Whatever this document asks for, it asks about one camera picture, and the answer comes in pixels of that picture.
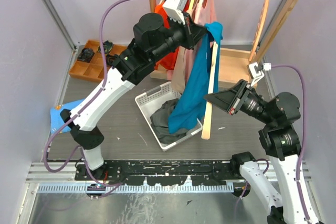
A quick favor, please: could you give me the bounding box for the cream wooden hanger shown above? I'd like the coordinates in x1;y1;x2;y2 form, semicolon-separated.
201;42;218;140

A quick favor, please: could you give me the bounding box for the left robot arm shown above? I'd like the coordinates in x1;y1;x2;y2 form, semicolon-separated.
60;12;207;180

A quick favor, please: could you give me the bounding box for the wooden clothes rack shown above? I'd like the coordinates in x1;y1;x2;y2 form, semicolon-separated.
145;0;314;91

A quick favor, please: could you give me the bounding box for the blue patterned cloth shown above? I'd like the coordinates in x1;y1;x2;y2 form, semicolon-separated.
50;99;84;134

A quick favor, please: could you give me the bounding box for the orange wavy metal hanger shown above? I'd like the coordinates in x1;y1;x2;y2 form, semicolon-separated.
248;0;269;63

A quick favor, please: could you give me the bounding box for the rolled green sock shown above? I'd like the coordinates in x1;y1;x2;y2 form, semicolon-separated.
103;40;114;55

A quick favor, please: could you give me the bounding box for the wooden compartment tray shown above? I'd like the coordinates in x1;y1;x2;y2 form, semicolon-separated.
69;40;127;83

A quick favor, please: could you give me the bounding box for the rolled dark sock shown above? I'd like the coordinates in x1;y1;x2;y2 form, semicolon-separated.
77;48;95;63

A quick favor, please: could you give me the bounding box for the rolled black sock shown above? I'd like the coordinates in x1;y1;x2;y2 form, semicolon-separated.
106;55;118;67

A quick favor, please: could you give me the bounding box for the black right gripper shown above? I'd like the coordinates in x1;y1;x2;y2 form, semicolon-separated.
203;77;275;124

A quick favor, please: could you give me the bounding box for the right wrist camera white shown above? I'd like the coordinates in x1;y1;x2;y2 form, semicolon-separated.
248;62;272;86

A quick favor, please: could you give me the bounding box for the pink t shirt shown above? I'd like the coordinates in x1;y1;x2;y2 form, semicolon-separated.
171;0;217;86

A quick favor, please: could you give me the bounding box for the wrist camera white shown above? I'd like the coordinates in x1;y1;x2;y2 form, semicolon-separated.
248;62;272;86
161;0;187;25

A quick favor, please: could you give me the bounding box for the beige t shirt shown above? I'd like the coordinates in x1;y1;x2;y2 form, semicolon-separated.
171;0;203;96

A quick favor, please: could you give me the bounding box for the teal blue t shirt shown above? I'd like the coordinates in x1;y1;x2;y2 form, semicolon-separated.
168;22;223;134

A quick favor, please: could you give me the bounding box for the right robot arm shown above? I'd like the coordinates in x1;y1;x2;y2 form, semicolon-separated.
204;80;321;223

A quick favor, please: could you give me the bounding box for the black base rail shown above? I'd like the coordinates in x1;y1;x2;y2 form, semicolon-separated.
91;160;241;186

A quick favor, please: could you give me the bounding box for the white plastic basket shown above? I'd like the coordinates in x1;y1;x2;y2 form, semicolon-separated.
135;81;203;152

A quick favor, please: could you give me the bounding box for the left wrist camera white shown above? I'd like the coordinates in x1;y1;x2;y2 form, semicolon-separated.
161;0;187;25

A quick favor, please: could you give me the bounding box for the dark grey t shirt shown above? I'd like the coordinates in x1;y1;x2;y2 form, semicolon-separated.
150;99;188;144

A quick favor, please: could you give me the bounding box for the white slotted cable duct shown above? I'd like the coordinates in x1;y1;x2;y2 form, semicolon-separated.
37;183;234;194

